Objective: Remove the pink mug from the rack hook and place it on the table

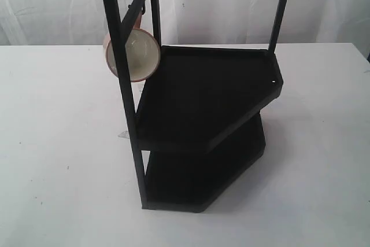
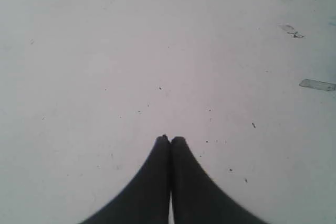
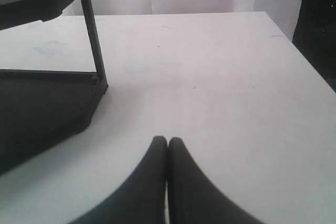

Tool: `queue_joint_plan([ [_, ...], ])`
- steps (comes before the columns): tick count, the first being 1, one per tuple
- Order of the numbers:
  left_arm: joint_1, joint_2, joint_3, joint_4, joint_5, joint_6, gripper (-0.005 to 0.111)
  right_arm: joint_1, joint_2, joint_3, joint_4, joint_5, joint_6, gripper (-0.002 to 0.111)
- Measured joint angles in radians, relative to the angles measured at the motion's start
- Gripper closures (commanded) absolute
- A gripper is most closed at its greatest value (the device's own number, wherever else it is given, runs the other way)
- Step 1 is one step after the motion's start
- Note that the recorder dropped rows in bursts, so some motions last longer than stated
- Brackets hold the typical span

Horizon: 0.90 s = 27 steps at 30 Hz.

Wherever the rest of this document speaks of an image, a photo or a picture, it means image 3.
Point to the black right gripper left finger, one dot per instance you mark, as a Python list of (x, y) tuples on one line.
[(141, 197)]

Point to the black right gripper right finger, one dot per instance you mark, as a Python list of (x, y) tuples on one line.
[(192, 197)]

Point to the black two-tier shelf rack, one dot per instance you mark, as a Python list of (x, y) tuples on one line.
[(41, 108)]

